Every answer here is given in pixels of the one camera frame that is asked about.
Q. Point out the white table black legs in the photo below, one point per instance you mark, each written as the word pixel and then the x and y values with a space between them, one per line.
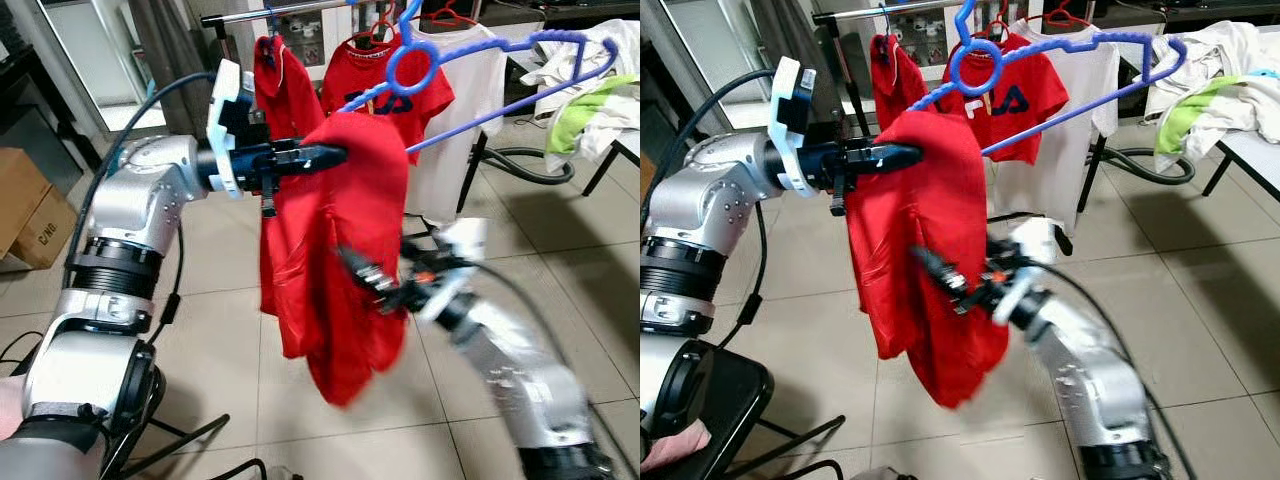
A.
pixel 1262 160
pixel 610 171

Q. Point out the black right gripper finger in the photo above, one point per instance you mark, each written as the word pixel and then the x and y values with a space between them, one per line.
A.
pixel 943 279
pixel 370 280

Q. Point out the white crumpled garment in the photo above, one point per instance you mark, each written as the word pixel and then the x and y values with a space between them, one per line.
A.
pixel 1230 50
pixel 570 60

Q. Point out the red hanger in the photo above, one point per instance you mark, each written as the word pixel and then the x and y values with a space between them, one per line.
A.
pixel 1065 12
pixel 380 28
pixel 452 12

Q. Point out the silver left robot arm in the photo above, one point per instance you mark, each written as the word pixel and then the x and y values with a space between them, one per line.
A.
pixel 700 200
pixel 90 370

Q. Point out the white T-shirt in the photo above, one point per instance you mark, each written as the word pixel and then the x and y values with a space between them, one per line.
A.
pixel 1085 75
pixel 475 80

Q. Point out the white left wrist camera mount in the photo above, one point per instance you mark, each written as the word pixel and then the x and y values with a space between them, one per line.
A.
pixel 220 85
pixel 785 90

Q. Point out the purple plastic hanger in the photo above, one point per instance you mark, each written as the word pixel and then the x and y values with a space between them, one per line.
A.
pixel 565 37
pixel 1130 37

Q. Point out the plain cardboard box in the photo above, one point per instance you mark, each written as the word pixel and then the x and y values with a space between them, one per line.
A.
pixel 15 185

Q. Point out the pink pillow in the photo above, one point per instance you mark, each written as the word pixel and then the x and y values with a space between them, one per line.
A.
pixel 680 448
pixel 8 410

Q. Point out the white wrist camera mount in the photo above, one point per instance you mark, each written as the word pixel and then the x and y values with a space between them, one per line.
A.
pixel 785 90
pixel 1035 240
pixel 220 85
pixel 465 240

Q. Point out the blue hanger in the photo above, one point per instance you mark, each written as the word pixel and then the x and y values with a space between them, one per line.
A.
pixel 273 25
pixel 888 25

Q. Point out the printed cardboard box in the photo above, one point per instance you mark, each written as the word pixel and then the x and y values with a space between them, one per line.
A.
pixel 45 235

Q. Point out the red collared shirt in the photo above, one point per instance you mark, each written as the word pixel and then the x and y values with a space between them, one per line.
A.
pixel 920 260
pixel 330 260

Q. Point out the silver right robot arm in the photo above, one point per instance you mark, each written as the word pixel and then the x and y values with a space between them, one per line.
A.
pixel 520 380
pixel 1090 390

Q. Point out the red polo shirt white trim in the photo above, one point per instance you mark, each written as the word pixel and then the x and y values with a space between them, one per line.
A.
pixel 290 100
pixel 895 85

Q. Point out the black clothes rack silver bar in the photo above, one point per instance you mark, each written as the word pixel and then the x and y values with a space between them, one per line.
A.
pixel 240 16
pixel 850 14

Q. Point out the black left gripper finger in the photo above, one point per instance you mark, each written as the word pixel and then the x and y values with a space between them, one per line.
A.
pixel 312 157
pixel 888 156

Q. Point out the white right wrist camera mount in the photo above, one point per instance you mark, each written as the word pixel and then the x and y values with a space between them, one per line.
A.
pixel 465 240
pixel 1035 240

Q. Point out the glass door white frame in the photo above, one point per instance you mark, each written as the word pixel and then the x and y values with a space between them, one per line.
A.
pixel 715 60
pixel 90 50

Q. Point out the grey curtain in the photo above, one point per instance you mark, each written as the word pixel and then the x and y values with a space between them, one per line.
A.
pixel 790 45
pixel 175 50

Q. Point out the green white garment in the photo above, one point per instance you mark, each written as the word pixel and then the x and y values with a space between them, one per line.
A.
pixel 585 110
pixel 1195 110

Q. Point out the red FILA T-shirt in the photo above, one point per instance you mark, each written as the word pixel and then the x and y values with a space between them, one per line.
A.
pixel 360 75
pixel 1045 95

